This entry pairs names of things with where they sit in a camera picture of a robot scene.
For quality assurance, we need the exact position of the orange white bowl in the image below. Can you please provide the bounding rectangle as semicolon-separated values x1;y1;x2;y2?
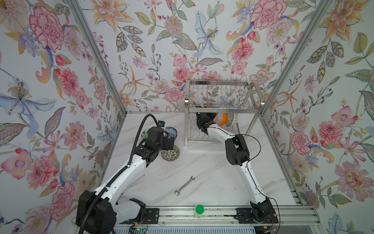
217;113;228;126

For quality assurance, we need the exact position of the green geometric pattern bowl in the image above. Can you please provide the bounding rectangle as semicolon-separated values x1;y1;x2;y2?
226;113;238;127

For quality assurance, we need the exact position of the black floral pattern bowl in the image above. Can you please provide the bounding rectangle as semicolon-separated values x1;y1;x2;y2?
213;113;219;124

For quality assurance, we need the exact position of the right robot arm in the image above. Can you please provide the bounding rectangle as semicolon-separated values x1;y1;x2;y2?
196;112;281;224

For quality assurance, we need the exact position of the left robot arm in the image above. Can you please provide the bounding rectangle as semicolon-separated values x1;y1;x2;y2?
76;114;174;234

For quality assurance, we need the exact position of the steel two-tier dish rack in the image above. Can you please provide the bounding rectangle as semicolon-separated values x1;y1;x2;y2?
184;79;266;146

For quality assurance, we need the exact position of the green leaf pattern bowl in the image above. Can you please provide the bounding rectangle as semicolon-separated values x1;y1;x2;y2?
141;129;149;139

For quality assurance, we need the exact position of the blue floral bowl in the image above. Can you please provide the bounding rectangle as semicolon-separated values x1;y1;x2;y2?
164;127;178;139

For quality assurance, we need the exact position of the red pattern bowl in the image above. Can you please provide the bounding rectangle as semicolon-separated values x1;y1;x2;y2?
161;145;180;161

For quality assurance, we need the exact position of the steel open-end wrench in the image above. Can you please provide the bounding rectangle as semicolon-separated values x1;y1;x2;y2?
174;176;195;196

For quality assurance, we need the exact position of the green emergency stop button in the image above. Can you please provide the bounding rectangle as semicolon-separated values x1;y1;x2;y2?
194;204;205;218

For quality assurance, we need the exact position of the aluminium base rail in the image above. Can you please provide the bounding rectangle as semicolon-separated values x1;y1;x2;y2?
71;205;322;227

